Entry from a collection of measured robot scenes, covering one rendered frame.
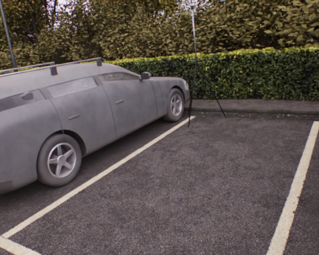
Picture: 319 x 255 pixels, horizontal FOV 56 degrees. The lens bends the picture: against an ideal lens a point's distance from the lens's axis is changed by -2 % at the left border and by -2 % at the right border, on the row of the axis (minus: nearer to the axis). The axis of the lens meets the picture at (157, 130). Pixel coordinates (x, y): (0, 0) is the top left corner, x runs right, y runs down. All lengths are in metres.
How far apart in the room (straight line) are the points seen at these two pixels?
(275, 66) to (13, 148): 5.13
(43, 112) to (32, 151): 0.47
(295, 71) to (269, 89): 0.63
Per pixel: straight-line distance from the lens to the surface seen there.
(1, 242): 3.29
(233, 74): 6.94
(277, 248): 2.63
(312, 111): 6.11
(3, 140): 3.49
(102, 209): 3.31
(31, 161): 3.65
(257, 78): 6.79
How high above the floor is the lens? 1.64
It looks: 17 degrees down
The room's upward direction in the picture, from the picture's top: 7 degrees counter-clockwise
